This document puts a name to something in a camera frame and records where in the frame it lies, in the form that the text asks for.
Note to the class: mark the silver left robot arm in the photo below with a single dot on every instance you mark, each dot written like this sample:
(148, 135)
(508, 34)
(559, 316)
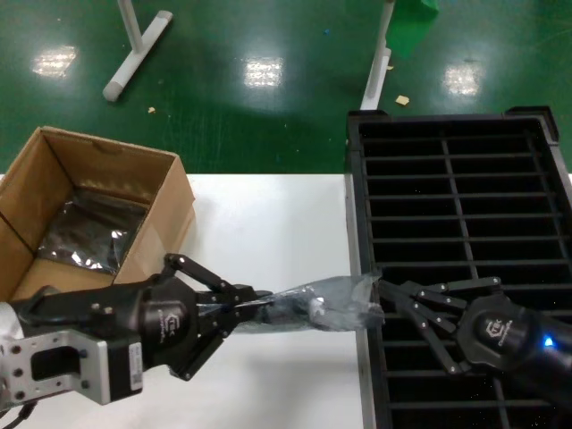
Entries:
(6, 322)

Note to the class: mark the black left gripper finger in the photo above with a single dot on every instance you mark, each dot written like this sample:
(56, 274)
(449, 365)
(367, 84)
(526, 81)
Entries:
(210, 335)
(232, 292)

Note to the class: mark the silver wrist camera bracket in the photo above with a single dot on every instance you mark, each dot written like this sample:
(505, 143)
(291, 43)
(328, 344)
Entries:
(96, 371)

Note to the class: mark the black slotted container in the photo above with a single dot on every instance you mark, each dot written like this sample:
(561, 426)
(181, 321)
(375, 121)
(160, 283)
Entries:
(361, 223)

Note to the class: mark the grey translucent antistatic bag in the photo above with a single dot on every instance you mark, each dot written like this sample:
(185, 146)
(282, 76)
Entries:
(89, 228)
(353, 290)

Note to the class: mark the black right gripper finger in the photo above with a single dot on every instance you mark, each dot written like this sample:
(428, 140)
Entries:
(429, 330)
(438, 297)

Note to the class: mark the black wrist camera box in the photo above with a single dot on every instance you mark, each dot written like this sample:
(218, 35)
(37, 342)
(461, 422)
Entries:
(120, 371)

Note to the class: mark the brown cardboard box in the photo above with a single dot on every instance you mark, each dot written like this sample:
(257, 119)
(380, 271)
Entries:
(156, 232)

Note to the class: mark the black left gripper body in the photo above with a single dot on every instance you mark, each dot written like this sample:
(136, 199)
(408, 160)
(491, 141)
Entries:
(170, 322)

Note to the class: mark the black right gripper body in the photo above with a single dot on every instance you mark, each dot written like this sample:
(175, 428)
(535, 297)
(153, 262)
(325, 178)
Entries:
(500, 335)

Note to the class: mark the white table leg with foot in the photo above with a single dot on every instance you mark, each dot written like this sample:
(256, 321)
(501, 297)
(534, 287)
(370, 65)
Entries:
(377, 67)
(134, 58)

